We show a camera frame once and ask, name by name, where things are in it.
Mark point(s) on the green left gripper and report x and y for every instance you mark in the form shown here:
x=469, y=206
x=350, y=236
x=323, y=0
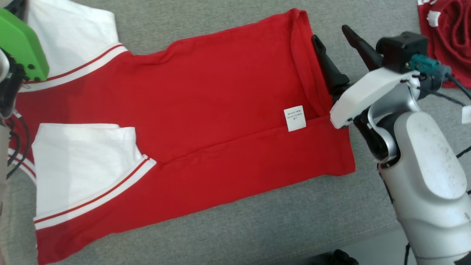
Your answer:
x=22, y=48

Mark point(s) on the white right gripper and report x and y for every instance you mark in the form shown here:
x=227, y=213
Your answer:
x=368, y=92

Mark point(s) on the red shorts with white stripe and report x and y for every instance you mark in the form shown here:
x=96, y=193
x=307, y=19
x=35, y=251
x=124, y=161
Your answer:
x=452, y=36

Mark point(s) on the red and white t-shirt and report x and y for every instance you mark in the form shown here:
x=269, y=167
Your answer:
x=220, y=92

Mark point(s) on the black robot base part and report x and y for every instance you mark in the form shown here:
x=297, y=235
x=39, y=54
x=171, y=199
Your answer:
x=342, y=257

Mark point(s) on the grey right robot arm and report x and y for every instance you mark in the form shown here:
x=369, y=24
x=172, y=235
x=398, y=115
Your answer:
x=430, y=176

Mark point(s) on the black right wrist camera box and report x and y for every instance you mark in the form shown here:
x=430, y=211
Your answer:
x=401, y=51

